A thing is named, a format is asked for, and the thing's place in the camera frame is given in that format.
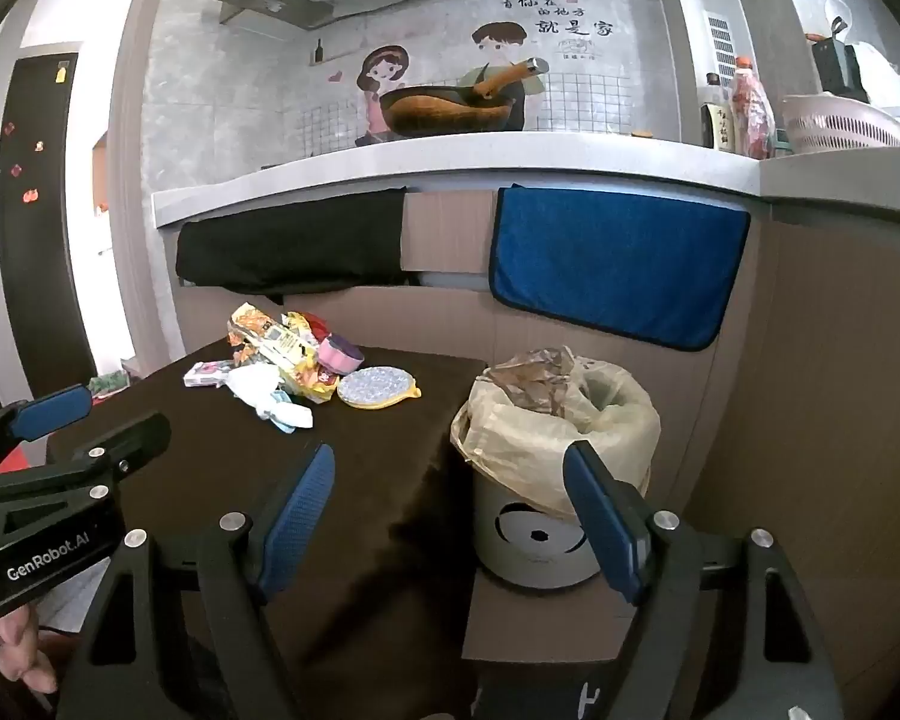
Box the beige noodle snack packet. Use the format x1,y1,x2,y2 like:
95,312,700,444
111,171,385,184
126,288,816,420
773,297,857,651
227,304,320,368

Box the white crumpled tissue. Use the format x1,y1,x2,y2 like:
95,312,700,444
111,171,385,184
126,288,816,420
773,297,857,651
225,364,282,398

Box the dark brown tablecloth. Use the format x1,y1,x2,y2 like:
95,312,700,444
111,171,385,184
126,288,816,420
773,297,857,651
45,337,488,720

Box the black fridge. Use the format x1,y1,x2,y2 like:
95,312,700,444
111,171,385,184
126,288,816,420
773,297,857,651
0,52,80,391

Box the white trash bin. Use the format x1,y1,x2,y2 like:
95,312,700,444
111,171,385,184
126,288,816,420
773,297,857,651
469,457,608,590

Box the brown wok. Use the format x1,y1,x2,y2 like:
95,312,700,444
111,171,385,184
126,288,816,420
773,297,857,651
379,58,552,140

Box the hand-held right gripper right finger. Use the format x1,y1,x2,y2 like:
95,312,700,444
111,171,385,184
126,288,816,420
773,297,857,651
562,441,848,720

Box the green patterned item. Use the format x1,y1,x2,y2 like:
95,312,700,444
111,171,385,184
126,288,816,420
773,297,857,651
86,367,130,398

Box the crumpled brown plastic bag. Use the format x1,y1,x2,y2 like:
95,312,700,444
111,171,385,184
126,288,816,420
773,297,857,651
487,346,593,415

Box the black cloth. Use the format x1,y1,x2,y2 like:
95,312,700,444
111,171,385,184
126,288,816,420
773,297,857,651
176,187,421,301

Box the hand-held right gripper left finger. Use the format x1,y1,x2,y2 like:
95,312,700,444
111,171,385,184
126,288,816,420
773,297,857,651
56,442,337,720

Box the person's left hand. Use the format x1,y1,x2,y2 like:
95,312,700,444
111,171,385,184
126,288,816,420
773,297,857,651
0,604,59,695

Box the light blue wrapper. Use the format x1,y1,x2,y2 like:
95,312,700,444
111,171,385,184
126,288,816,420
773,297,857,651
251,386,314,434

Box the blue towel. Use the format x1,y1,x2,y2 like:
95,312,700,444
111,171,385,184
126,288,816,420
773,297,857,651
489,184,751,352

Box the black knife block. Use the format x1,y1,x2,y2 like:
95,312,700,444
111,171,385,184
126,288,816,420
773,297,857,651
810,15,871,102

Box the cartoon couple wall sticker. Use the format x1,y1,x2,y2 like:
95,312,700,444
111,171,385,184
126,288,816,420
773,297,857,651
352,0,620,147

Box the plastic bottle orange cap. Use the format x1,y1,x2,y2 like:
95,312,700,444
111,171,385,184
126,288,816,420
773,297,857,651
731,56,777,160

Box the dark sauce bottle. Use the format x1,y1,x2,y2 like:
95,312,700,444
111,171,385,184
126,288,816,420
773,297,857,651
701,73,736,152

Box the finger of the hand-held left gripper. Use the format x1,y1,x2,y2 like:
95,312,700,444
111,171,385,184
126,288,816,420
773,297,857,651
0,384,93,477
0,412,172,505

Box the pink round cup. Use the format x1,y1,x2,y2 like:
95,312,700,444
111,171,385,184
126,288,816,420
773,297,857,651
319,337,365,376

